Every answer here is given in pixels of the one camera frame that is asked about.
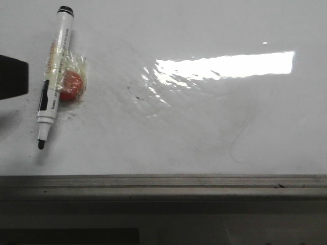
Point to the white glossy whiteboard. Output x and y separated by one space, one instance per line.
173 87

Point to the white black whiteboard marker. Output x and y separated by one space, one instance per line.
49 99

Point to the red round magnet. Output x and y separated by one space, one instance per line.
72 85

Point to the grey aluminium whiteboard frame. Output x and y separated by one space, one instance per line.
160 187

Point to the clear adhesive tape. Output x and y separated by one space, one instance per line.
76 63

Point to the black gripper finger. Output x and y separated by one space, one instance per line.
14 77

